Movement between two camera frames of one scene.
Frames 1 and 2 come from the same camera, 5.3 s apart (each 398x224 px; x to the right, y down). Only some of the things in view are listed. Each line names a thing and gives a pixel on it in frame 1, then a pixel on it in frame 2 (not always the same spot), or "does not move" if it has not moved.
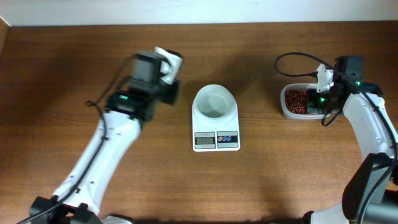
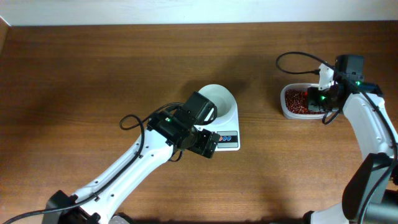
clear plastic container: [293, 101] does not move
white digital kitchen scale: [210, 138] does not move
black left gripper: [171, 91] -> [207, 145]
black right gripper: [311, 101] does not move
